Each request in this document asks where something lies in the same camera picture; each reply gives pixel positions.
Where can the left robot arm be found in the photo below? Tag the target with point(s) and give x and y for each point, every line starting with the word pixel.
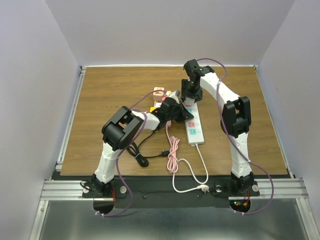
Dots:
pixel 122 128

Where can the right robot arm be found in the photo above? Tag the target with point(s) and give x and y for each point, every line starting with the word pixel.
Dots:
pixel 235 117

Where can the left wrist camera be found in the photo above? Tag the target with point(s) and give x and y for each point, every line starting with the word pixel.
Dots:
pixel 175 93

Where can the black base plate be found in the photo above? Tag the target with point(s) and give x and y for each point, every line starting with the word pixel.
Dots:
pixel 146 192

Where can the yellow cube socket adapter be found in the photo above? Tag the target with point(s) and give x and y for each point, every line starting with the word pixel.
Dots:
pixel 152 109

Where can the white cube adapter cartoon print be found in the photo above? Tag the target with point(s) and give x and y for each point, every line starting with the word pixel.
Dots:
pixel 188 102

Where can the pink cube adapter deer print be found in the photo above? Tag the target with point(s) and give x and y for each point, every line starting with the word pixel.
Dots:
pixel 158 91

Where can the white USB charger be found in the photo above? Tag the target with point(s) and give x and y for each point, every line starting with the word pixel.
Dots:
pixel 157 104

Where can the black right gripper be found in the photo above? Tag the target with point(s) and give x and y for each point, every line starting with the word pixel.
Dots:
pixel 184 93

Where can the aluminium left rail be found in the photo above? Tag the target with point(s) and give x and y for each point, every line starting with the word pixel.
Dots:
pixel 64 144

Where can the aluminium rail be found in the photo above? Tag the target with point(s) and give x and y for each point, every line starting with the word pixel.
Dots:
pixel 64 144
pixel 282 188

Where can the white power strip pastel sockets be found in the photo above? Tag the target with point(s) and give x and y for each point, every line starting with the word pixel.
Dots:
pixel 193 127

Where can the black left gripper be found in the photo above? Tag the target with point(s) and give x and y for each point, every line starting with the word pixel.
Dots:
pixel 184 115

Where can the small yellow plug adapter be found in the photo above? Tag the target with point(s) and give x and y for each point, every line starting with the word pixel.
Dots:
pixel 168 93

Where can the aluminium front rail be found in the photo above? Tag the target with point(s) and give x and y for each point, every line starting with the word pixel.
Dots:
pixel 282 188

